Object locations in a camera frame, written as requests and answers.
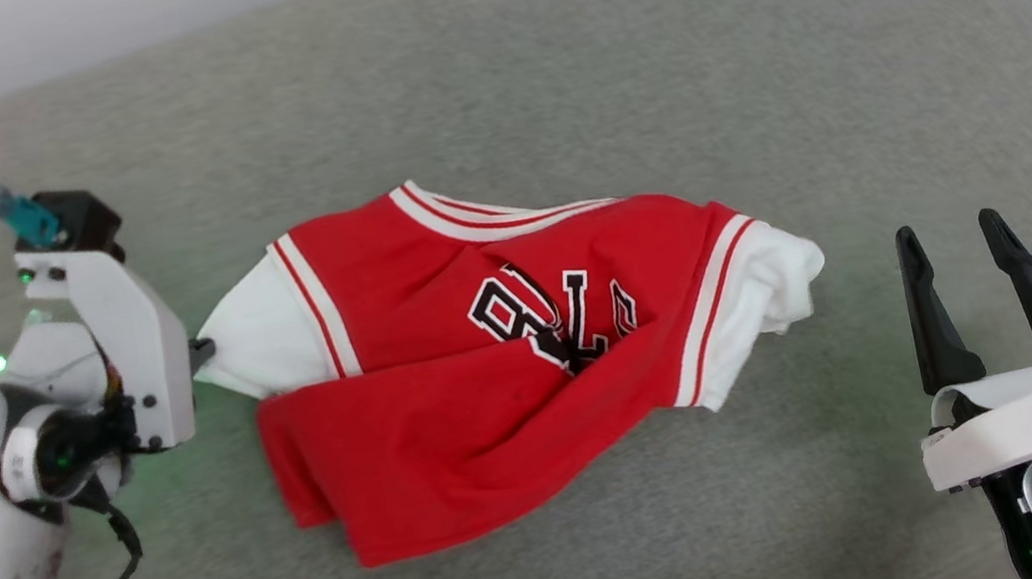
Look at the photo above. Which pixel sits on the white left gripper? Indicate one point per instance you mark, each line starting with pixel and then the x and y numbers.
pixel 147 361

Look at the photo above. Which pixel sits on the red and white basketball jersey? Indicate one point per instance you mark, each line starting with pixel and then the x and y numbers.
pixel 446 441

